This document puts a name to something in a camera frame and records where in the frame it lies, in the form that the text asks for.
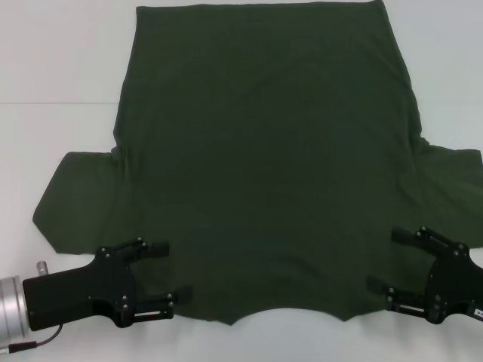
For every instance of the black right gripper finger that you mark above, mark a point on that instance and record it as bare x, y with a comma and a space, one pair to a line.
377, 285
403, 235

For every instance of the silver left gripper knob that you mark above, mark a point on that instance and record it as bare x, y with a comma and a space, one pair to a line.
41, 268

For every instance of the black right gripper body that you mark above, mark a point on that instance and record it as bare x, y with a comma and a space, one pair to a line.
456, 279

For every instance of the dark green t-shirt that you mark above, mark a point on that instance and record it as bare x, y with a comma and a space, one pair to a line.
264, 151

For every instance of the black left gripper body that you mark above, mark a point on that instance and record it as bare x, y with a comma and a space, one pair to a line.
83, 294

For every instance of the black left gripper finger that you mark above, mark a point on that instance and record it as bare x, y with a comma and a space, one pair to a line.
183, 293
158, 249

